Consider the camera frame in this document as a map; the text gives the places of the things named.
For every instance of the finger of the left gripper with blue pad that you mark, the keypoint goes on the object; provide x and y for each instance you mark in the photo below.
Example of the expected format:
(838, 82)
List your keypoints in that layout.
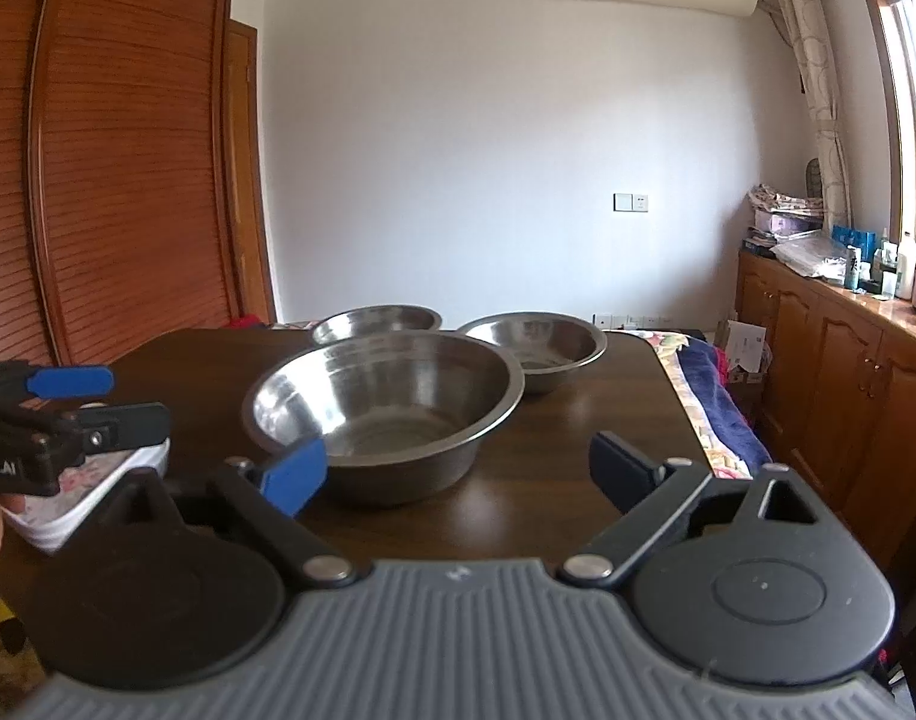
(21, 381)

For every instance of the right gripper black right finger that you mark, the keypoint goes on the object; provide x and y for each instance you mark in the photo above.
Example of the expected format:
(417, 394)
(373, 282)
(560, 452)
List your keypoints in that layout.
(654, 500)

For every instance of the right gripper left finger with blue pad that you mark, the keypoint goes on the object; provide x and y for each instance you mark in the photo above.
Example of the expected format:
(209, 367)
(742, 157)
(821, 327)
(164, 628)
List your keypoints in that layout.
(257, 505)

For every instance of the white wall switch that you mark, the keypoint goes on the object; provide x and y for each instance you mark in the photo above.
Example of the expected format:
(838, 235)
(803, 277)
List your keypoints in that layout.
(630, 203)

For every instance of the patterned white curtain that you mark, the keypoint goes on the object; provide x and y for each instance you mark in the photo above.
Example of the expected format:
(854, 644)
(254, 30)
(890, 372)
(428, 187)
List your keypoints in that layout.
(808, 32)

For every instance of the floral bed blanket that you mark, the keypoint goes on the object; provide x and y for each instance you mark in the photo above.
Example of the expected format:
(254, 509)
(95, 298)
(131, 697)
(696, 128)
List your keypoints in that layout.
(695, 369)

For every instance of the blue bottles on cabinet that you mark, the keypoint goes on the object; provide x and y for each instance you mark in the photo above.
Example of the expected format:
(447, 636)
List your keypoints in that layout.
(859, 248)

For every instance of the small steel bowl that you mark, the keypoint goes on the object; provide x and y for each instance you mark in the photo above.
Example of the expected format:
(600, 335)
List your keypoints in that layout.
(374, 320)

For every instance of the wooden sideboard cabinet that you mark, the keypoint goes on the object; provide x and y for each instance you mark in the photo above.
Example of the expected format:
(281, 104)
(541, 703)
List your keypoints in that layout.
(839, 401)

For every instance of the white paper box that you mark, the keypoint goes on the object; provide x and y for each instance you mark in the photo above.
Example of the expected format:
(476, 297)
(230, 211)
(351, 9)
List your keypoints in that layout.
(745, 351)

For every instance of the medium steel bowl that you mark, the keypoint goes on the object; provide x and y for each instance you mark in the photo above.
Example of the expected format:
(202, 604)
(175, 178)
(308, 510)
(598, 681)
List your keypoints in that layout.
(549, 347)

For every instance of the stack of papers and bags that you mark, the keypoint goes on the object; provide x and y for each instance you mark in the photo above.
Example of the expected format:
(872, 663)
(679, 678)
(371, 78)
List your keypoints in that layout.
(792, 232)

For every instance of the large steel bowl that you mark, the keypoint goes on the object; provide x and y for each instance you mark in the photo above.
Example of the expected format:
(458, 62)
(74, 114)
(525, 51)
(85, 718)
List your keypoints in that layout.
(402, 414)

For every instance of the white floral square plate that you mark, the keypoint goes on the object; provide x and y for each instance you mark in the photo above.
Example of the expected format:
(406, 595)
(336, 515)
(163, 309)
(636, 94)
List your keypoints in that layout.
(46, 523)

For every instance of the wall power socket strip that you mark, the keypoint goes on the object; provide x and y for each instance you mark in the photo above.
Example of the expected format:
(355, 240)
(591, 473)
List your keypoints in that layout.
(626, 322)

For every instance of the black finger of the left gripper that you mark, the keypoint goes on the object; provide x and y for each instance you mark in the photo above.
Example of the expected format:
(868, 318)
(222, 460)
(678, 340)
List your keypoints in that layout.
(104, 429)

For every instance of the wooden louvered wardrobe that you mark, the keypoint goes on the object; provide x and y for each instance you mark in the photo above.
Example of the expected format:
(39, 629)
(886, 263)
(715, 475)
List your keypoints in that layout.
(130, 193)

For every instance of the red and navy folded clothes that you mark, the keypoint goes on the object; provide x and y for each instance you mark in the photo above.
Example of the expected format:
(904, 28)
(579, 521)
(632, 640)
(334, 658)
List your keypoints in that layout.
(247, 322)

